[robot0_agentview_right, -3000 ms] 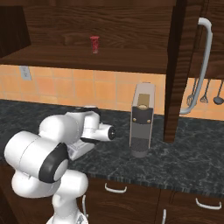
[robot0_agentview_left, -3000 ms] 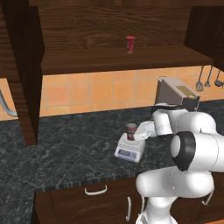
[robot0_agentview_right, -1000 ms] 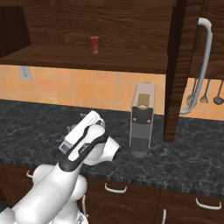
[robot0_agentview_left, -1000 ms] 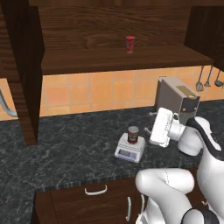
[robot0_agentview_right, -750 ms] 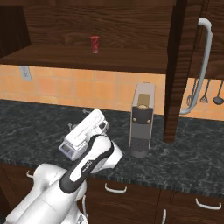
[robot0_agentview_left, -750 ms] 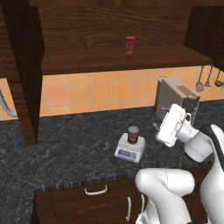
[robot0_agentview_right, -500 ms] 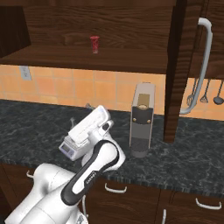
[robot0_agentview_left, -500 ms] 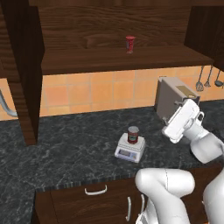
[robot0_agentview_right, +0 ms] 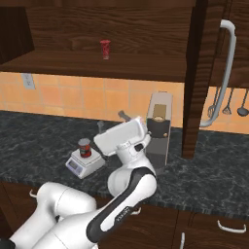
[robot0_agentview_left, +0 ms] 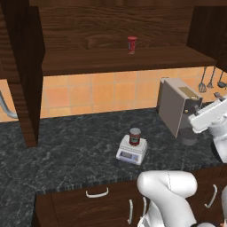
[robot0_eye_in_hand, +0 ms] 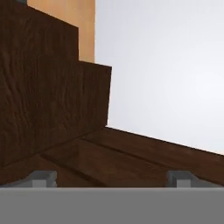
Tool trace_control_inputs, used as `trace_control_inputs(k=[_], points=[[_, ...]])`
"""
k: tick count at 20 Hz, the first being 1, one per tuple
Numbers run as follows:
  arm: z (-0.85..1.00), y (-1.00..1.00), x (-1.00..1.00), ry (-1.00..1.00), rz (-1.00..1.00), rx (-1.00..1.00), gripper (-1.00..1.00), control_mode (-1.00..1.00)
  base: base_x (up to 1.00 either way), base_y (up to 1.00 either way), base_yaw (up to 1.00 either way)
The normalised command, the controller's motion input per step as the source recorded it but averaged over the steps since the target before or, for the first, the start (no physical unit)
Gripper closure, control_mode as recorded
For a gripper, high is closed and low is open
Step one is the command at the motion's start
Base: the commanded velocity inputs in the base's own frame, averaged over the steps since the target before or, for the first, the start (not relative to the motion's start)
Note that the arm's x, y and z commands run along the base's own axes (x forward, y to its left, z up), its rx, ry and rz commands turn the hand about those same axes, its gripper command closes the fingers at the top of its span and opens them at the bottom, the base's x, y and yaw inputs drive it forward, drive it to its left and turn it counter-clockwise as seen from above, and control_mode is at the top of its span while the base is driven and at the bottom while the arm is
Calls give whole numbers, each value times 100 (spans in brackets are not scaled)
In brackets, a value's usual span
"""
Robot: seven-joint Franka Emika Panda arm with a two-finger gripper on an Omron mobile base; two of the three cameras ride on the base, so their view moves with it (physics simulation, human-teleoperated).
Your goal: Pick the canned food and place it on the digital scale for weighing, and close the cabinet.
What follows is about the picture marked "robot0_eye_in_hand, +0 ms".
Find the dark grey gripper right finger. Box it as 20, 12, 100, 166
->
166, 170, 223, 188

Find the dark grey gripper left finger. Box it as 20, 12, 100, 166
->
3, 170, 58, 188

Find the dark wood cabinet run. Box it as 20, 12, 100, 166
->
0, 126, 224, 188

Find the tall dark wood cabinet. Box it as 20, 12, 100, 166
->
0, 0, 113, 169

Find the light orange wood panel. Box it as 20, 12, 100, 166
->
26, 0, 96, 64

